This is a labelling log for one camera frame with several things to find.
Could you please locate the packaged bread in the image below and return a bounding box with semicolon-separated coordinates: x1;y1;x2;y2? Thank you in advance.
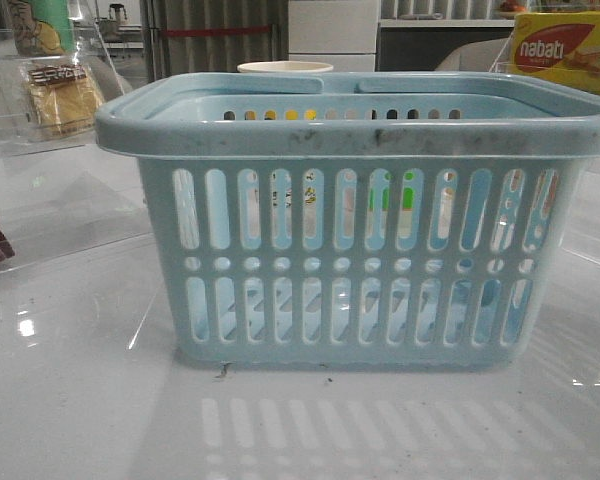
19;57;104;141

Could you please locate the light blue plastic basket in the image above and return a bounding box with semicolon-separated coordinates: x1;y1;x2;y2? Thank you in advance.
95;72;600;367

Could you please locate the white paper cup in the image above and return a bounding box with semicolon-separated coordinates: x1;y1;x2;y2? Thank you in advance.
237;60;334;74

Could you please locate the white drawer cabinet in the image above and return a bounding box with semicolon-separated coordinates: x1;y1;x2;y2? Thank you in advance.
288;1;381;72

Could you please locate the clear acrylic shelf left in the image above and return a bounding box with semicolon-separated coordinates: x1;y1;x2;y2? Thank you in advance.
0;1;132;157

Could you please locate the clear acrylic stand right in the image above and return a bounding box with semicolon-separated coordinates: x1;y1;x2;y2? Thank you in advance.
492;40;600;83

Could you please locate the green yellow cartoon package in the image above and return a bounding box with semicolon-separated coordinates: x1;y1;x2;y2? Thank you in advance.
5;0;75;57

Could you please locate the yellow nabati wafer box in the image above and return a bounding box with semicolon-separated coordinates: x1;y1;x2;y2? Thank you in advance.
507;11;600;95

